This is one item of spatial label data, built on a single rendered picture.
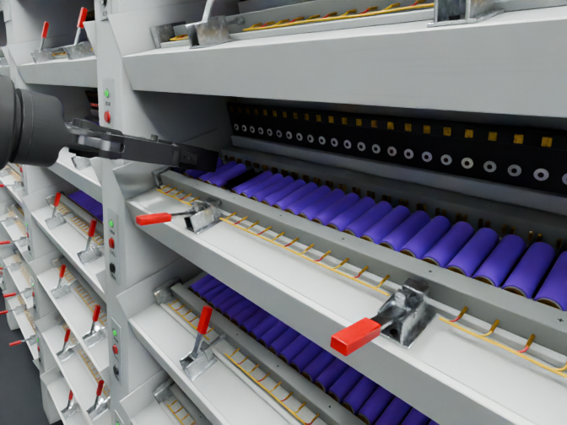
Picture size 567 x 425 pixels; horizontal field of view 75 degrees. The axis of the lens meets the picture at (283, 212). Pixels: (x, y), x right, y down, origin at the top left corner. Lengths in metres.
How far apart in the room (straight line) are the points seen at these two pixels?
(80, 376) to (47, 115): 0.91
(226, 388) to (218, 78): 0.37
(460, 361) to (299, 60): 0.24
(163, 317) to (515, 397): 0.51
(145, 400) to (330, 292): 0.54
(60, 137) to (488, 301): 0.40
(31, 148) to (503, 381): 0.43
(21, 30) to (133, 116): 0.72
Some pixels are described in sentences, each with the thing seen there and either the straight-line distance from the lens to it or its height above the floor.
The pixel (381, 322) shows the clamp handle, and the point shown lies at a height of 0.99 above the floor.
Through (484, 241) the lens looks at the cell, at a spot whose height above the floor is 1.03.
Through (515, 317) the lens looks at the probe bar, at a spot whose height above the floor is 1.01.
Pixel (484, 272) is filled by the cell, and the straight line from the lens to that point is 0.32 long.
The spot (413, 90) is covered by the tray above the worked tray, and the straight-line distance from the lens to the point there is 0.26.
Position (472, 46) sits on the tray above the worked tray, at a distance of 0.24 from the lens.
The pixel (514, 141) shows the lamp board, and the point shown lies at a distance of 0.38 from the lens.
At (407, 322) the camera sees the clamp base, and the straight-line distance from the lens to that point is 0.27.
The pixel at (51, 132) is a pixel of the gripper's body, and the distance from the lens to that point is 0.44.
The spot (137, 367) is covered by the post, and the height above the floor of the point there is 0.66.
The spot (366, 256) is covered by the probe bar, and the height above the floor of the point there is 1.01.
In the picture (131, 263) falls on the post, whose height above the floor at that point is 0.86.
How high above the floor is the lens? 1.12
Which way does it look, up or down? 15 degrees down
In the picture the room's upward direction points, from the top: 5 degrees clockwise
